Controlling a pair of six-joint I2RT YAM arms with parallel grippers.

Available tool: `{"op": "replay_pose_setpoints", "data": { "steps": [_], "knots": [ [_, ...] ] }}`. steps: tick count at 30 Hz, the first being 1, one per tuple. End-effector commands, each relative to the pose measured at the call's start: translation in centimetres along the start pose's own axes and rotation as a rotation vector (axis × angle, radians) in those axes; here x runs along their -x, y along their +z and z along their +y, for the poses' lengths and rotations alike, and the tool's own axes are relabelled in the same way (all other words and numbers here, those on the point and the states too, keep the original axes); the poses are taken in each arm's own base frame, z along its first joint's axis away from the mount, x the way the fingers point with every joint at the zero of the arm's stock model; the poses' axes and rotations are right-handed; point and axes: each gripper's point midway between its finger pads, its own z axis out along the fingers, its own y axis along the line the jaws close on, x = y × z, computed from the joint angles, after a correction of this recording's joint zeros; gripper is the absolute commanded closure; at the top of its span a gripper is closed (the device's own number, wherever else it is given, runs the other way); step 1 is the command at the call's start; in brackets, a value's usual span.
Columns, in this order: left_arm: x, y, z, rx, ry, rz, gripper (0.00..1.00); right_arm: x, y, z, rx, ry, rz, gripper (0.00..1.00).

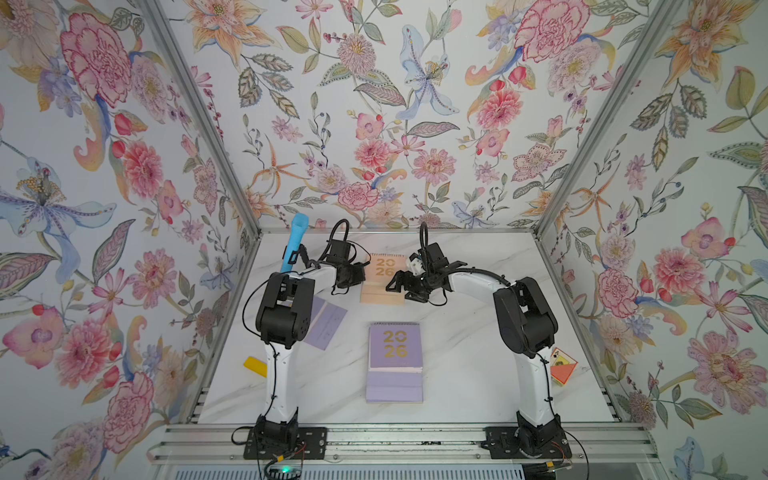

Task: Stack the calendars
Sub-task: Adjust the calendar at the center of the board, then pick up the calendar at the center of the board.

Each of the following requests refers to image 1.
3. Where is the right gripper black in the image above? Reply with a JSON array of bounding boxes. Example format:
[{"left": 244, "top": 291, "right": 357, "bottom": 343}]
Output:
[{"left": 386, "top": 270, "right": 436, "bottom": 301}]

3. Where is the peach calendar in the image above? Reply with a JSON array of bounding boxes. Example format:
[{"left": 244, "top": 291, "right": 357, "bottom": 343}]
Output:
[{"left": 360, "top": 254, "right": 406, "bottom": 306}]

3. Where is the purple calendar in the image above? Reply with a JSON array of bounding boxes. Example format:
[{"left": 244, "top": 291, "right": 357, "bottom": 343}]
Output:
[
  {"left": 365, "top": 322, "right": 424, "bottom": 403},
  {"left": 304, "top": 297, "right": 347, "bottom": 351}
]

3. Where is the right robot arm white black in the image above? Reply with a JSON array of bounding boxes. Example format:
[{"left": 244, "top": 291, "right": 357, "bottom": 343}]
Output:
[{"left": 386, "top": 243, "right": 572, "bottom": 460}]

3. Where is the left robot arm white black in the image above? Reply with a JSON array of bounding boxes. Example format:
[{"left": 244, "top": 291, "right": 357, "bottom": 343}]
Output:
[{"left": 243, "top": 238, "right": 366, "bottom": 465}]

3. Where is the black microphone stand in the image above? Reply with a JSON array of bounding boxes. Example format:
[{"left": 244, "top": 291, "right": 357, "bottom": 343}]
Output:
[{"left": 284, "top": 244, "right": 320, "bottom": 272}]

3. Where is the blue microphone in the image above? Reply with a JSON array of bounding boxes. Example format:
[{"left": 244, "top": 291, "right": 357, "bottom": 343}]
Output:
[{"left": 280, "top": 213, "right": 309, "bottom": 273}]

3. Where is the yellow block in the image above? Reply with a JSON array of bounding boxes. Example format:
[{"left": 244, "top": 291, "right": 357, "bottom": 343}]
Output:
[{"left": 243, "top": 356, "right": 269, "bottom": 378}]

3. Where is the orange diamond card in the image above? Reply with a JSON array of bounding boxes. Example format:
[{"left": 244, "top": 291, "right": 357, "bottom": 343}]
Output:
[{"left": 550, "top": 348, "right": 579, "bottom": 386}]

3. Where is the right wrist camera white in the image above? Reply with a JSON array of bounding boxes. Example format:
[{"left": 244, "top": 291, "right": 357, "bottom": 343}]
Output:
[{"left": 405, "top": 253, "right": 425, "bottom": 276}]

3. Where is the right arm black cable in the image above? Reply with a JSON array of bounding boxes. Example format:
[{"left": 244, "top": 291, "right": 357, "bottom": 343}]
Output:
[{"left": 416, "top": 221, "right": 592, "bottom": 480}]

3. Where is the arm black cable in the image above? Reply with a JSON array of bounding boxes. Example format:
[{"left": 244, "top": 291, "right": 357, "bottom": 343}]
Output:
[
  {"left": 230, "top": 218, "right": 373, "bottom": 463},
  {"left": 416, "top": 221, "right": 592, "bottom": 480}
]

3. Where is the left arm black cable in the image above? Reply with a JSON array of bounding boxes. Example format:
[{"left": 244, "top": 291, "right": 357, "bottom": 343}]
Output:
[{"left": 230, "top": 218, "right": 373, "bottom": 463}]

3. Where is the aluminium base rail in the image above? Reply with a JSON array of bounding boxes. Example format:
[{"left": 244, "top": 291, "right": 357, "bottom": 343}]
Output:
[{"left": 148, "top": 423, "right": 660, "bottom": 466}]

